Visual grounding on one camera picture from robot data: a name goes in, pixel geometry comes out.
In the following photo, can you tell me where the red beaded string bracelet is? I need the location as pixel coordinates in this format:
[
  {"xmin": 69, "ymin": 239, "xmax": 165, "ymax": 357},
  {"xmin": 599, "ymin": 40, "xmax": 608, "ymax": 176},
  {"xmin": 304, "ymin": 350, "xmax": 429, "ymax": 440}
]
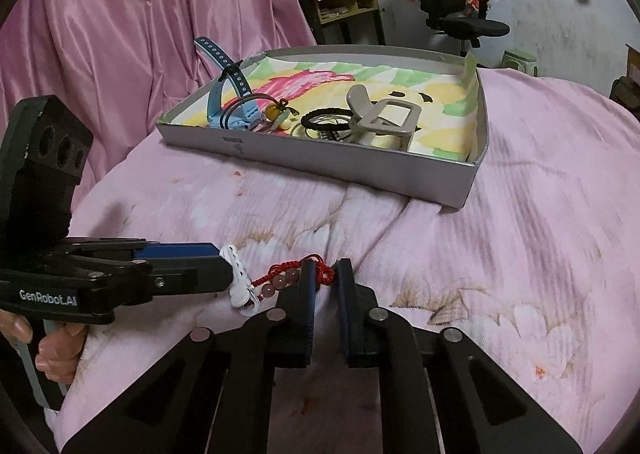
[{"xmin": 249, "ymin": 252, "xmax": 335, "ymax": 299}]

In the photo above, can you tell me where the white plastic hair clip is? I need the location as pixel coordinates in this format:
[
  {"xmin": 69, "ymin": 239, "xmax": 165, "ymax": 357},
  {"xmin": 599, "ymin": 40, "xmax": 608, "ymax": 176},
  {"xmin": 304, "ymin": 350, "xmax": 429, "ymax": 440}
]
[{"xmin": 219, "ymin": 245, "xmax": 260, "ymax": 318}]

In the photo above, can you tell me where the person's left hand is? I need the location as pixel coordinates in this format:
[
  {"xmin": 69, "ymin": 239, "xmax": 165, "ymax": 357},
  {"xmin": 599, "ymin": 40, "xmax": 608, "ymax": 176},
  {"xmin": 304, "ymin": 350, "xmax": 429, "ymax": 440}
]
[{"xmin": 1, "ymin": 311, "xmax": 88, "ymax": 385}]

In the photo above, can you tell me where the beige claw hair clip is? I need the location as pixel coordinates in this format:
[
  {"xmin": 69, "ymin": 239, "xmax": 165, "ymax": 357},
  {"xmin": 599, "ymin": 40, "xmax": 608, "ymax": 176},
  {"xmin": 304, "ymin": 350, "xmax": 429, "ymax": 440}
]
[{"xmin": 346, "ymin": 84, "xmax": 422, "ymax": 152}]

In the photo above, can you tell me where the pink floral bed sheet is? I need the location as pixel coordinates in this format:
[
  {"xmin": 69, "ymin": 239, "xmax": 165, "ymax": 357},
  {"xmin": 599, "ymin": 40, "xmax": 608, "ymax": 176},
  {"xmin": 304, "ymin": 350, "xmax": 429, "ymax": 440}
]
[{"xmin": 70, "ymin": 70, "xmax": 639, "ymax": 453}]

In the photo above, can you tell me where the grey shallow cardboard box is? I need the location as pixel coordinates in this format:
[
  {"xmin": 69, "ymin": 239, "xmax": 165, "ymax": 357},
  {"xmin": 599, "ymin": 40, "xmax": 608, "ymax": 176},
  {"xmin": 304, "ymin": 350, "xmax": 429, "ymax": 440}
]
[{"xmin": 157, "ymin": 46, "xmax": 488, "ymax": 208}]

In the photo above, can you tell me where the colourful cartoon cloth liner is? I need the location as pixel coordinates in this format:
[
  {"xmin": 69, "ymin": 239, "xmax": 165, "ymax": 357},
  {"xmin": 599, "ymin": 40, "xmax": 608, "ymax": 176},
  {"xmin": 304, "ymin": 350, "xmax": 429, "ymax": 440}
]
[{"xmin": 179, "ymin": 55, "xmax": 482, "ymax": 163}]

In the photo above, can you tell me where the pink satin curtain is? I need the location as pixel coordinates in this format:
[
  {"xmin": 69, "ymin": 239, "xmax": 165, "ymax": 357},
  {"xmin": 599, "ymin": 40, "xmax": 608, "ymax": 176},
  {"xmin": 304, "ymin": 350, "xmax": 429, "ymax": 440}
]
[{"xmin": 1, "ymin": 0, "xmax": 314, "ymax": 200}]

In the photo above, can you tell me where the green plastic stool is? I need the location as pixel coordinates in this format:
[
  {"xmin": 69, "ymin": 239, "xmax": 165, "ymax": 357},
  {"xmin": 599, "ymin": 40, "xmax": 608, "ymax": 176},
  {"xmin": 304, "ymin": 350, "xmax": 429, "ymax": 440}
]
[{"xmin": 501, "ymin": 48, "xmax": 538, "ymax": 77}]

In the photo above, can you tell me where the wooden desk with clutter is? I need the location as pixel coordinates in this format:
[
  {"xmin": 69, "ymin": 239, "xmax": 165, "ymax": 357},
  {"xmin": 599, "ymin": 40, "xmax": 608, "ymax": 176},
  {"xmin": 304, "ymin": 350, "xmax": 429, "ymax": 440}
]
[{"xmin": 298, "ymin": 0, "xmax": 386, "ymax": 46}]

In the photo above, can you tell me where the black office chair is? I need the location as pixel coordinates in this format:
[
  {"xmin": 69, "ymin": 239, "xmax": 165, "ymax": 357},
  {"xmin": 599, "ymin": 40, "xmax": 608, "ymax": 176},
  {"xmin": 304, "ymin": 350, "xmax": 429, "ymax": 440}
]
[{"xmin": 419, "ymin": 0, "xmax": 510, "ymax": 56}]

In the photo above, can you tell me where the dark bag on floor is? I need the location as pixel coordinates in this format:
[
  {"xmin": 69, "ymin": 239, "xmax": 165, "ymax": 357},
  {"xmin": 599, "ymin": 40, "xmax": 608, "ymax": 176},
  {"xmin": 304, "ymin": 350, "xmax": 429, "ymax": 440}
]
[{"xmin": 610, "ymin": 77, "xmax": 640, "ymax": 119}]

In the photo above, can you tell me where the black hair tie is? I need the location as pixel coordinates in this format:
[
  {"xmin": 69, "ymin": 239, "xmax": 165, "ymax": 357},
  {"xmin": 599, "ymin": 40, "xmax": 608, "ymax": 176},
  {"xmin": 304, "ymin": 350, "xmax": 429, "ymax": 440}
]
[{"xmin": 300, "ymin": 107, "xmax": 354, "ymax": 141}]

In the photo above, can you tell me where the yellow charm hair tie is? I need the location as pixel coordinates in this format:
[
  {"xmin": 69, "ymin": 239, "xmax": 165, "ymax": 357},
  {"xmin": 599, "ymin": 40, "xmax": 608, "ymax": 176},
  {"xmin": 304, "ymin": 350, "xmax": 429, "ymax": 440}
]
[{"xmin": 219, "ymin": 93, "xmax": 302, "ymax": 135}]

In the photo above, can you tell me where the cardboard box by wall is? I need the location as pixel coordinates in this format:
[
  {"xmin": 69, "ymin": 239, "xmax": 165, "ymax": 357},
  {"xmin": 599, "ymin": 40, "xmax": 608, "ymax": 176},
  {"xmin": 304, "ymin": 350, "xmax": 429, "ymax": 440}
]
[{"xmin": 626, "ymin": 44, "xmax": 640, "ymax": 84}]

